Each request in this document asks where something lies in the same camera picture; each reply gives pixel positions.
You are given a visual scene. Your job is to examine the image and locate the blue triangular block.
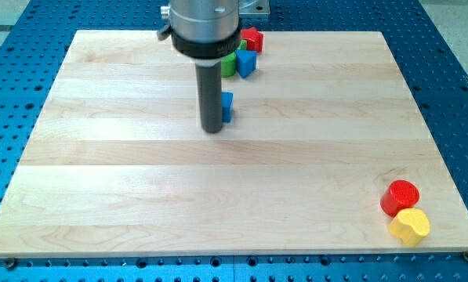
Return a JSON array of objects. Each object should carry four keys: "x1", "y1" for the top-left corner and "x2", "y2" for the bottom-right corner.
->
[{"x1": 235, "y1": 49, "x2": 257, "y2": 78}]

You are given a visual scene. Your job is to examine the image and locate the green cylinder block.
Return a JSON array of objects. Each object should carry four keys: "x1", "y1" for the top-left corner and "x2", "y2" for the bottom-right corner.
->
[{"x1": 221, "y1": 52, "x2": 237, "y2": 78}]

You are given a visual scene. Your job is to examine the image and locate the red cylinder block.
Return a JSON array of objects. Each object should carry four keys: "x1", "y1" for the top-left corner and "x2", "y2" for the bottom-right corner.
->
[{"x1": 380, "y1": 179, "x2": 419, "y2": 217}]

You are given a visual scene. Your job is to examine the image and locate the silver mounting bracket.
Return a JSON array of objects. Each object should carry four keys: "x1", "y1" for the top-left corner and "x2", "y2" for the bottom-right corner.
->
[{"x1": 239, "y1": 0, "x2": 270, "y2": 18}]

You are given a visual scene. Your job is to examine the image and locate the wooden board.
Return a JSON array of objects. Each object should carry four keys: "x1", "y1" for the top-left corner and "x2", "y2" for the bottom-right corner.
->
[{"x1": 0, "y1": 30, "x2": 468, "y2": 258}]

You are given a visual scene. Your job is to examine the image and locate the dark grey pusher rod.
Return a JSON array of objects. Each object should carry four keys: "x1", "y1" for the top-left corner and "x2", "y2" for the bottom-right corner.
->
[{"x1": 195, "y1": 60, "x2": 223, "y2": 133}]

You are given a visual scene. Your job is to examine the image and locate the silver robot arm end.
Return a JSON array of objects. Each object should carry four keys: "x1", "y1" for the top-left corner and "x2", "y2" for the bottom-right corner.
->
[{"x1": 157, "y1": 0, "x2": 242, "y2": 60}]

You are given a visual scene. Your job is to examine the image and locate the yellow heart block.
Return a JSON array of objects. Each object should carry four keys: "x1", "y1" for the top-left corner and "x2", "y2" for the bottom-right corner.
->
[{"x1": 388, "y1": 208, "x2": 430, "y2": 248}]

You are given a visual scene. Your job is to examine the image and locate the green block behind arm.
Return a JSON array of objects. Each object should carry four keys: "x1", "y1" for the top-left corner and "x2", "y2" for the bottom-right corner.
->
[{"x1": 238, "y1": 39, "x2": 248, "y2": 50}]

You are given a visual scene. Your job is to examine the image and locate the red star block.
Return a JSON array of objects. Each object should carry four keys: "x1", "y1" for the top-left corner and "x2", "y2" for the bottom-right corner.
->
[{"x1": 241, "y1": 27, "x2": 263, "y2": 52}]

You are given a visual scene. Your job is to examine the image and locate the blue cube block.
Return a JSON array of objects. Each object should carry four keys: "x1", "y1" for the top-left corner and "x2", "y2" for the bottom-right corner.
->
[{"x1": 221, "y1": 92, "x2": 234, "y2": 123}]

